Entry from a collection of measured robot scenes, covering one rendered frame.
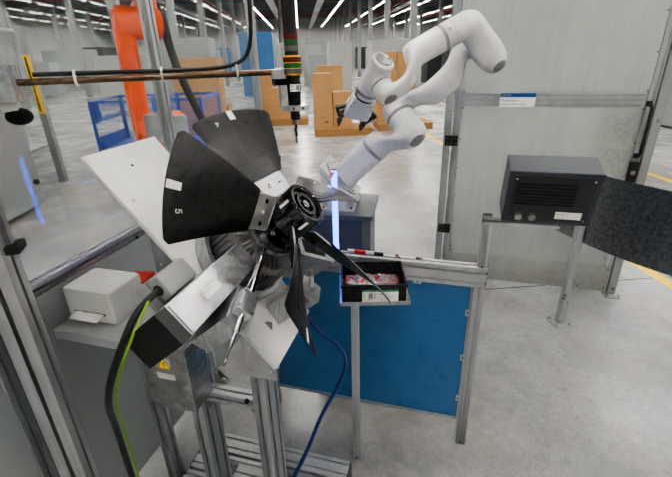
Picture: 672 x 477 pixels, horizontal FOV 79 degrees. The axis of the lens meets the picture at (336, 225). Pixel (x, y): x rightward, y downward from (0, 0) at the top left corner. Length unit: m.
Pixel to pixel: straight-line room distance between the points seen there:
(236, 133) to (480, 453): 1.62
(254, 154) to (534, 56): 2.06
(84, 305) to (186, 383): 0.37
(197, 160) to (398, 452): 1.53
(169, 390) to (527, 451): 1.48
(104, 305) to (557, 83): 2.56
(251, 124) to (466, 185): 1.99
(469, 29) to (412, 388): 1.41
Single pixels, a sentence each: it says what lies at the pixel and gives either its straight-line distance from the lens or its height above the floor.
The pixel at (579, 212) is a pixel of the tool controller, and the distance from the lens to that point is 1.46.
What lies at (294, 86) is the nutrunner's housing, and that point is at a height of 1.50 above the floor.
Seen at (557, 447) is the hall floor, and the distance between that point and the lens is 2.19.
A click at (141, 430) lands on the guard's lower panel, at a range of 1.97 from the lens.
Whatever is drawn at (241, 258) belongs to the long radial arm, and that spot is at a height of 1.12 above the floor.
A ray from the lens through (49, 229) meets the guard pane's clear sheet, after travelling 1.45.
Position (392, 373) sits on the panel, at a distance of 1.86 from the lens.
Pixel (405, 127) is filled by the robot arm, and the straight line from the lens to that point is 1.68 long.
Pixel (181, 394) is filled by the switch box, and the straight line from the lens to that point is 1.34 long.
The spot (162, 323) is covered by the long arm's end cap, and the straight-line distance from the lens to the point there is 0.82.
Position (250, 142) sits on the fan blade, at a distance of 1.14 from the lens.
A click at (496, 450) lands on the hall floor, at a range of 2.09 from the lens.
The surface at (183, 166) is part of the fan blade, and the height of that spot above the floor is 1.37.
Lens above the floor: 1.57
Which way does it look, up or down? 23 degrees down
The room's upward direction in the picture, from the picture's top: 2 degrees counter-clockwise
